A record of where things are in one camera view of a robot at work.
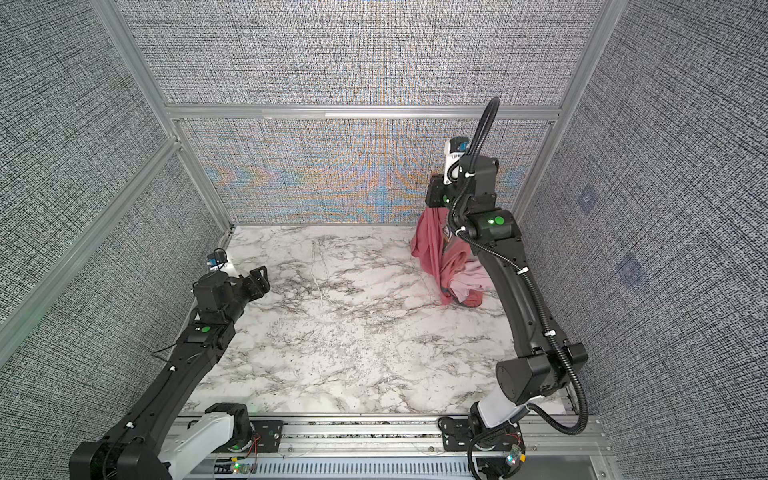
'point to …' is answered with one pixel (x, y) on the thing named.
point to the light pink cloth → (471, 276)
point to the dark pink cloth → (427, 240)
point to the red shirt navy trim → (454, 253)
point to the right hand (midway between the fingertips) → (434, 174)
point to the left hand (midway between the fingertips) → (256, 270)
